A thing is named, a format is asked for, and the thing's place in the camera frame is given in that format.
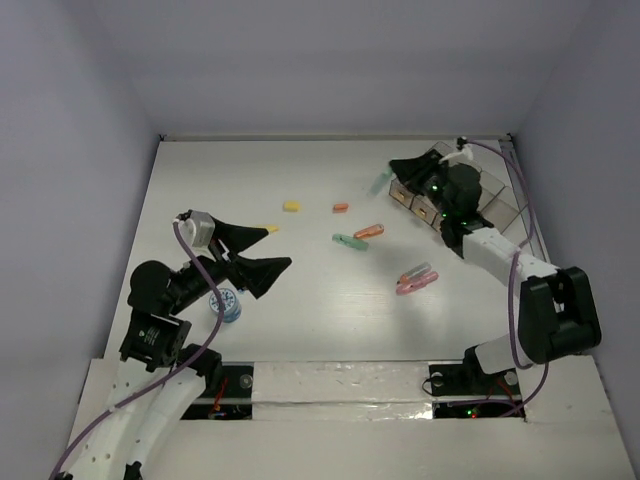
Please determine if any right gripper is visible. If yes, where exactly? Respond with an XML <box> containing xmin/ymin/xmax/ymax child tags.
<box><xmin>387</xmin><ymin>149</ymin><xmax>453</xmax><ymax>219</ymax></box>

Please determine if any clear green highlighter body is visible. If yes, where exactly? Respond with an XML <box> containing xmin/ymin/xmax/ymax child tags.
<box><xmin>367</xmin><ymin>168</ymin><xmax>393</xmax><ymax>198</ymax></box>

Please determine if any blue lid pin jar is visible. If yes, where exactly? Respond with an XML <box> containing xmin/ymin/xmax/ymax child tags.
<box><xmin>209</xmin><ymin>288</ymin><xmax>242</xmax><ymax>324</ymax></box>

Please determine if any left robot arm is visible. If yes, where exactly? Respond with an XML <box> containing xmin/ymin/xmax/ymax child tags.
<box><xmin>50</xmin><ymin>210</ymin><xmax>292</xmax><ymax>479</ymax></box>

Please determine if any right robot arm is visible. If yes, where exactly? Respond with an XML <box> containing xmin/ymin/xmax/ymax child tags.
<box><xmin>389</xmin><ymin>149</ymin><xmax>602</xmax><ymax>392</ymax></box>

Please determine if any yellow marker cap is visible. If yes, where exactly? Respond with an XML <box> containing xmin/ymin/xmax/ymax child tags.
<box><xmin>282</xmin><ymin>201</ymin><xmax>301</xmax><ymax>213</ymax></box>

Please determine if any clear compartment organizer tray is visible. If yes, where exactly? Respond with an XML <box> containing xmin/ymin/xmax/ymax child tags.
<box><xmin>389</xmin><ymin>142</ymin><xmax>521</xmax><ymax>233</ymax></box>

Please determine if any grey orange highlighter pen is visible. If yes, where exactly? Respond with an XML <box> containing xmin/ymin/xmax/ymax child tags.
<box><xmin>398</xmin><ymin>262</ymin><xmax>431</xmax><ymax>284</ymax></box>

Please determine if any pink highlighter pen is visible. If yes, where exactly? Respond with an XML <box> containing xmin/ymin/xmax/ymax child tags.
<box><xmin>395</xmin><ymin>272</ymin><xmax>439</xmax><ymax>296</ymax></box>

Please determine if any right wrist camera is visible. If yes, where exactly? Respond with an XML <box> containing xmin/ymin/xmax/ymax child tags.
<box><xmin>441</xmin><ymin>136</ymin><xmax>474</xmax><ymax>165</ymax></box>

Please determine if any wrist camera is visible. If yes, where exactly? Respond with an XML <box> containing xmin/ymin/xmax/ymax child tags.
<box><xmin>174</xmin><ymin>210</ymin><xmax>216</xmax><ymax>250</ymax></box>
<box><xmin>441</xmin><ymin>136</ymin><xmax>474</xmax><ymax>165</ymax></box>

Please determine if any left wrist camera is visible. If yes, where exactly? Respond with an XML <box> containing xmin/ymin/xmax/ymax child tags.
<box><xmin>174</xmin><ymin>210</ymin><xmax>216</xmax><ymax>250</ymax></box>

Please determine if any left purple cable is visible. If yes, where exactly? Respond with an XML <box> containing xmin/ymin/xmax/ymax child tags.
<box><xmin>47</xmin><ymin>222</ymin><xmax>246</xmax><ymax>480</ymax></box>

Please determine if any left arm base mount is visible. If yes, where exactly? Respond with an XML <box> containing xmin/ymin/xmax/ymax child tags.
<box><xmin>181</xmin><ymin>363</ymin><xmax>254</xmax><ymax>421</ymax></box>

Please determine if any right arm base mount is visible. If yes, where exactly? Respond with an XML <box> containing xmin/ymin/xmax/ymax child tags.
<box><xmin>421</xmin><ymin>363</ymin><xmax>526</xmax><ymax>420</ymax></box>

